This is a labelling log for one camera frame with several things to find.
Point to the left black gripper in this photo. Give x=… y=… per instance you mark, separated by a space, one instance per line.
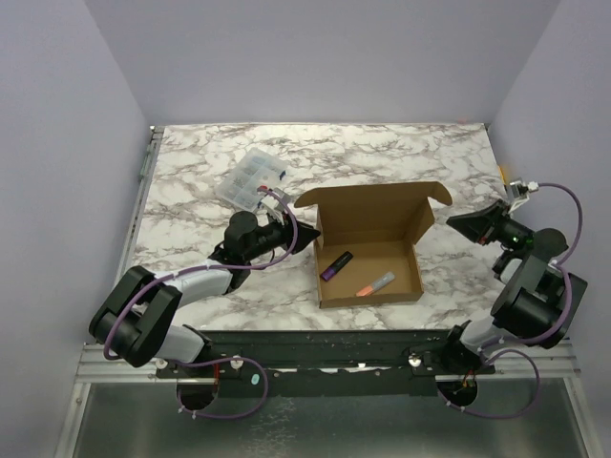
x=305 y=233

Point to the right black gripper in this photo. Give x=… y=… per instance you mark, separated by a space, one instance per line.
x=494 y=224

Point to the purple black highlighter marker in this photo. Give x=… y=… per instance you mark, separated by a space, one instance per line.
x=335 y=267

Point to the brown cardboard box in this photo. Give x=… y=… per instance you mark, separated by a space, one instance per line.
x=380 y=225

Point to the orange capped marker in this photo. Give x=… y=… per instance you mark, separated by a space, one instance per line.
x=376 y=285

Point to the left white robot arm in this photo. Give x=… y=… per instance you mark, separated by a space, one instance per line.
x=135 y=321

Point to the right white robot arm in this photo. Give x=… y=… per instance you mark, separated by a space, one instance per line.
x=539 y=299

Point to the clear plastic screw organizer box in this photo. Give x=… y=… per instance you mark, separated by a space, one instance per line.
x=257 y=168

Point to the yellow tape piece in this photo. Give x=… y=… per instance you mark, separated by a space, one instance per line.
x=505 y=174

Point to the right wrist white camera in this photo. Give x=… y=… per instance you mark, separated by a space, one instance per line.
x=519 y=192

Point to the black metal base rail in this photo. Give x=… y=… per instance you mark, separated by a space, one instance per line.
x=259 y=383

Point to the aluminium front extrusion rail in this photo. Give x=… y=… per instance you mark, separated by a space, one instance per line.
x=316 y=354

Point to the aluminium side rail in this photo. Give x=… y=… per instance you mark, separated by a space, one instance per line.
x=144 y=181

